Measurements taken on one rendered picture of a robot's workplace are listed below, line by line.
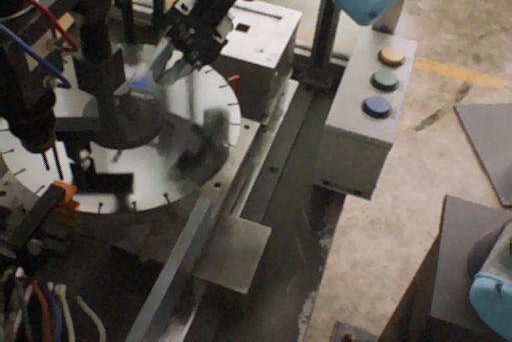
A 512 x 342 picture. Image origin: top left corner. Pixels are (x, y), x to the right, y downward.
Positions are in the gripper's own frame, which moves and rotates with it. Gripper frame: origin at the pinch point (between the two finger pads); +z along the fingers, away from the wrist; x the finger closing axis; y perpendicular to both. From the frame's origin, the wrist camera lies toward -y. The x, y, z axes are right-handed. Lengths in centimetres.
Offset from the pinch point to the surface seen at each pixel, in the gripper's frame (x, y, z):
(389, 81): 30.5, -20.2, -13.1
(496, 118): 112, -138, 16
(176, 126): 5.9, 4.9, 2.2
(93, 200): 2.7, 19.7, 7.6
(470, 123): 104, -132, 22
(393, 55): 29.8, -27.4, -14.4
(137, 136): 2.4, 9.3, 4.1
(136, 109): 0.1, 6.2, 3.0
